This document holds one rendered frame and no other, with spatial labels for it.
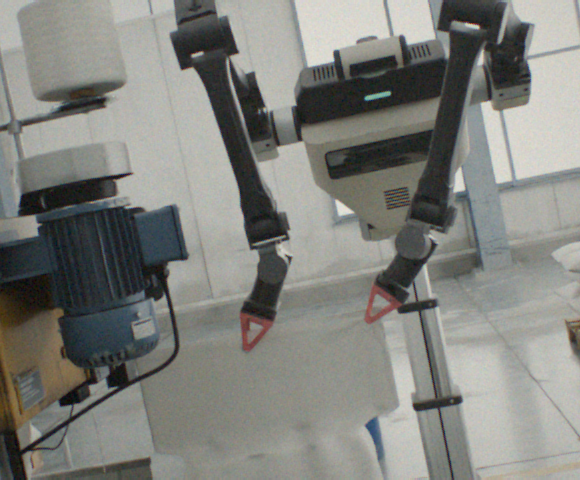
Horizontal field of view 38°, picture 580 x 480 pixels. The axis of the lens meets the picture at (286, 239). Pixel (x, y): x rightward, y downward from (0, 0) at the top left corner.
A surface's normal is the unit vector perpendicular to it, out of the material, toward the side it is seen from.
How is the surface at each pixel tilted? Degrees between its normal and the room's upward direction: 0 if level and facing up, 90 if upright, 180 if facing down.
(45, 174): 90
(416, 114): 40
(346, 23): 90
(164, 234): 90
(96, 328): 91
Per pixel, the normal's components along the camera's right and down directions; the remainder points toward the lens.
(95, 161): 0.59, -0.07
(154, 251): 0.30, -0.01
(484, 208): -0.11, 0.07
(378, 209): 0.05, 0.69
